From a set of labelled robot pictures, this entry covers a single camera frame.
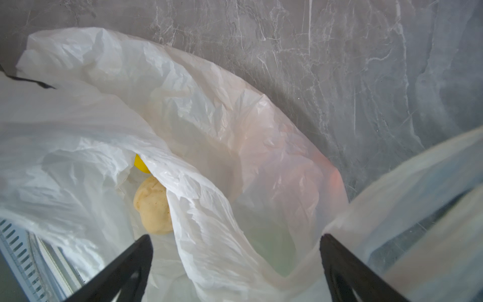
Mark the yellow lemon fruit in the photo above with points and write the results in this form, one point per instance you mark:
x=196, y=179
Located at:
x=140, y=165

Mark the beige pear fruit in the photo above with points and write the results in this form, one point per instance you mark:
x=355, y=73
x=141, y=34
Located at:
x=151, y=202

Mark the white plastic bag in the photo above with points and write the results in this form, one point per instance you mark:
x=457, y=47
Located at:
x=250, y=195

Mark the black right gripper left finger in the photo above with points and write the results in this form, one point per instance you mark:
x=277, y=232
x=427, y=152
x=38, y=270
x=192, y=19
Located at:
x=124, y=279

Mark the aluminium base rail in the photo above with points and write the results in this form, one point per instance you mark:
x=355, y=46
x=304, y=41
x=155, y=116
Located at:
x=42, y=270

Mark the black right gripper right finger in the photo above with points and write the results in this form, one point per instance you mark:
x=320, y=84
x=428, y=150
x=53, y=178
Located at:
x=348, y=278

